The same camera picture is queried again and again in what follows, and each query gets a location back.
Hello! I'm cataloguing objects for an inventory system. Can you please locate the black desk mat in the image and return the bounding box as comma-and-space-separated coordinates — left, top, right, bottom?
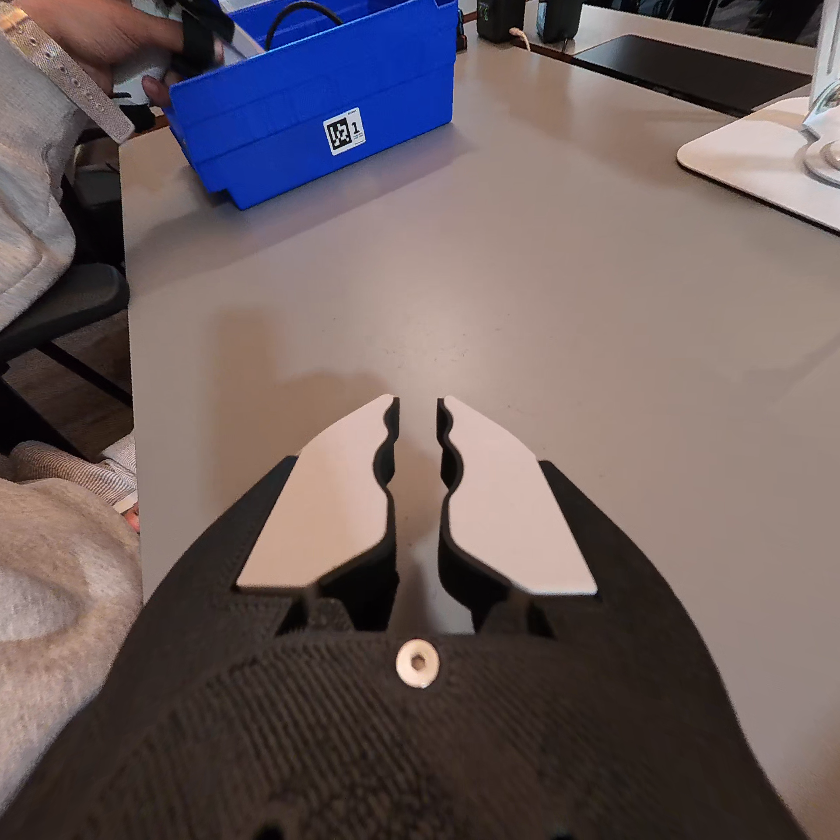
572, 34, 815, 119

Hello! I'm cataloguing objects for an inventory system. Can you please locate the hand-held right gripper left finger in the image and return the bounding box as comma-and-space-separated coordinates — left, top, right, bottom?
234, 393, 401, 632

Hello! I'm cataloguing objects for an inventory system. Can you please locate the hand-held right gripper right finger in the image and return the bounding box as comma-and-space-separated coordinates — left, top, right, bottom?
435, 395, 600, 632

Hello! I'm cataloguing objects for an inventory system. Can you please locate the person's left hand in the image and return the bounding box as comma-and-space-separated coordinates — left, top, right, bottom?
26, 0, 217, 109

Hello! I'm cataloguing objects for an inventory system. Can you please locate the person's left forearm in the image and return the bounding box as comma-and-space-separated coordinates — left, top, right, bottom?
0, 0, 135, 332

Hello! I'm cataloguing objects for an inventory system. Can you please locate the blue bin with marker label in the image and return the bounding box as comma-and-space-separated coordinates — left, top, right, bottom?
163, 0, 459, 211

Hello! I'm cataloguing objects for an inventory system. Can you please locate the black charger block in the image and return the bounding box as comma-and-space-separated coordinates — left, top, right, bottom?
475, 0, 527, 45
535, 0, 585, 44

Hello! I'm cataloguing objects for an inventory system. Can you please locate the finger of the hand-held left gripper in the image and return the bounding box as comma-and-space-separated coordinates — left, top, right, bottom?
220, 26, 268, 67

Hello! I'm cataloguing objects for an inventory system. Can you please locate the black cable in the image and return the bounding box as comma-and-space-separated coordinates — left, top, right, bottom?
267, 0, 346, 51

